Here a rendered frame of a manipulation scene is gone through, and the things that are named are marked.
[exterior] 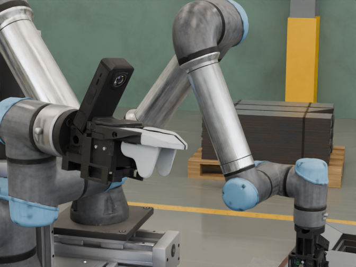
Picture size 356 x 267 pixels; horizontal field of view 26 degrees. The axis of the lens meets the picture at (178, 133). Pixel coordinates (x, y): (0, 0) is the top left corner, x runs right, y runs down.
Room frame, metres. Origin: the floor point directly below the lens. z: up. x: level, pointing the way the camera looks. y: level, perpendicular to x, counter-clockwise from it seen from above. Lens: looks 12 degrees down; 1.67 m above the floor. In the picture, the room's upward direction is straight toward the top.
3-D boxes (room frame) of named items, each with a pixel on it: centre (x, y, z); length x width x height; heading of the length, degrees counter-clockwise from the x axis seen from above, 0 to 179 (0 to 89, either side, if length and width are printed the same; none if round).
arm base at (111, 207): (1.90, 0.20, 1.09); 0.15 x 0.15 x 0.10
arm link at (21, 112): (1.15, 0.23, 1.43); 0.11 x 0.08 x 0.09; 49
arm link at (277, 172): (1.76, -0.21, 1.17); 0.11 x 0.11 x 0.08; 56
